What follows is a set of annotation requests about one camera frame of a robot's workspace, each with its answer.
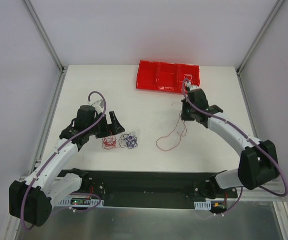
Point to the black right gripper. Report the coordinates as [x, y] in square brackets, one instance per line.
[187, 114]

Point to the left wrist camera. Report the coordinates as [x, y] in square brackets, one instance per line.
[98, 105]

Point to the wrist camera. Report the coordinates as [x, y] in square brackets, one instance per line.
[188, 85]
[98, 105]

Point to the white cable duct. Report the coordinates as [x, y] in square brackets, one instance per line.
[203, 205]
[80, 202]

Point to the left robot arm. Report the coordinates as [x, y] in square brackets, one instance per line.
[33, 199]

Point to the left aluminium frame post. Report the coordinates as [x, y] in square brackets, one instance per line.
[43, 34]

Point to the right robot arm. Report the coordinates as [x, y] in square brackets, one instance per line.
[258, 159]

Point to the left white cable duct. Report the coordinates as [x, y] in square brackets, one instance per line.
[80, 202]

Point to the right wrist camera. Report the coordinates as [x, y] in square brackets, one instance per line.
[188, 85]

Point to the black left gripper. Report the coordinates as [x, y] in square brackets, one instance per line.
[106, 125]

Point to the right white cable duct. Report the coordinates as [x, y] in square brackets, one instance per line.
[203, 205]

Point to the right aluminium frame post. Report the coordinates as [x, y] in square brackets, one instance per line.
[261, 33]

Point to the red three-compartment bin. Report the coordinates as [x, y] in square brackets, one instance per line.
[165, 77]

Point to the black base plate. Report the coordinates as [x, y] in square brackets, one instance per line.
[156, 190]

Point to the aluminium frame post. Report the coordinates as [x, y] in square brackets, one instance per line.
[261, 33]
[43, 34]

